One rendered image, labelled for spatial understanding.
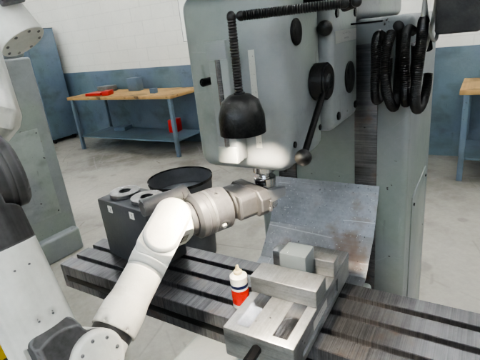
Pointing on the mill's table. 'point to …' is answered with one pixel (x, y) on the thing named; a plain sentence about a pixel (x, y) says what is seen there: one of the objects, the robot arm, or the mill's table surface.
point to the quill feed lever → (323, 86)
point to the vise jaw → (288, 284)
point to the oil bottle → (238, 286)
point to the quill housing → (258, 76)
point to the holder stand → (126, 219)
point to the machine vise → (286, 314)
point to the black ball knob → (324, 28)
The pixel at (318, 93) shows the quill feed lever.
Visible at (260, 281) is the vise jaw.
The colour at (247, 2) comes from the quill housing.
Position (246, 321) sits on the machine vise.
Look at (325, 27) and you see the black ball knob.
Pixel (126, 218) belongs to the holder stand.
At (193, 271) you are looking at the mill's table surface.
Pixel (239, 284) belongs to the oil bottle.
